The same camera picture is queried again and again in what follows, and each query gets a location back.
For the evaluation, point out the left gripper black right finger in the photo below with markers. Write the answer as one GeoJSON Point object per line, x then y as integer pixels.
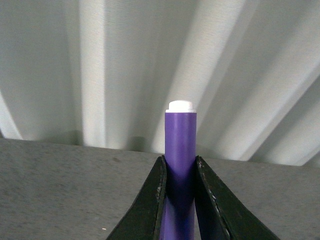
{"type": "Point", "coordinates": [220, 214]}

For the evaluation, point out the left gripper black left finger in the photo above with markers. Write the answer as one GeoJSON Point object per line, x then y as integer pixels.
{"type": "Point", "coordinates": [143, 220]}

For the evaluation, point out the purple marker pen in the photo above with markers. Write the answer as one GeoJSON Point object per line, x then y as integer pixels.
{"type": "Point", "coordinates": [180, 123]}

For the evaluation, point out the white pleated curtain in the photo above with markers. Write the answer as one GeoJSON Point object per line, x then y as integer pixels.
{"type": "Point", "coordinates": [101, 73]}

